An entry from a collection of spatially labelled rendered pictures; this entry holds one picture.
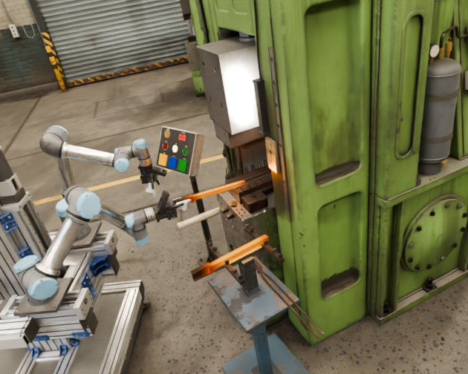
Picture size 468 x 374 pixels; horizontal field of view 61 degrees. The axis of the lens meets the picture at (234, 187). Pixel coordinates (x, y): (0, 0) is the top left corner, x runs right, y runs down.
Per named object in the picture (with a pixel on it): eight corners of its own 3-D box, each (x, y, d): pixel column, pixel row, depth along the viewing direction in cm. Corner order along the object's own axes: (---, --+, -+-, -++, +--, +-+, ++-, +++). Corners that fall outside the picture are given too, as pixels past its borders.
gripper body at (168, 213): (174, 211, 222) (154, 217, 218) (171, 197, 218) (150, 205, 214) (178, 217, 216) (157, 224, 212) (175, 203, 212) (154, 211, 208)
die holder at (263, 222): (252, 280, 235) (242, 220, 212) (226, 245, 266) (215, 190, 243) (330, 244, 251) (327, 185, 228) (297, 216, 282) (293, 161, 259)
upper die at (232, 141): (230, 148, 207) (227, 132, 203) (216, 136, 224) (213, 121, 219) (298, 125, 220) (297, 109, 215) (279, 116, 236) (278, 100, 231)
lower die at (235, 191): (240, 204, 226) (238, 191, 221) (226, 189, 242) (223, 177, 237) (302, 179, 238) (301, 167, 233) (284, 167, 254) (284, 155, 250)
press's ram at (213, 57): (238, 140, 192) (225, 57, 171) (209, 119, 223) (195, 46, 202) (311, 116, 204) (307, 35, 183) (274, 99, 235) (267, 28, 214)
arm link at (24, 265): (43, 268, 203) (32, 248, 196) (53, 280, 194) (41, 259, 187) (19, 282, 196) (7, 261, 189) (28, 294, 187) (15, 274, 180)
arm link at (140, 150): (131, 139, 234) (146, 136, 235) (137, 156, 240) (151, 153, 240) (131, 145, 228) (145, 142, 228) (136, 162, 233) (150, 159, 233)
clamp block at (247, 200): (249, 214, 216) (248, 204, 213) (243, 207, 223) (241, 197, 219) (269, 206, 219) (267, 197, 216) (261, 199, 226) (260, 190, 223)
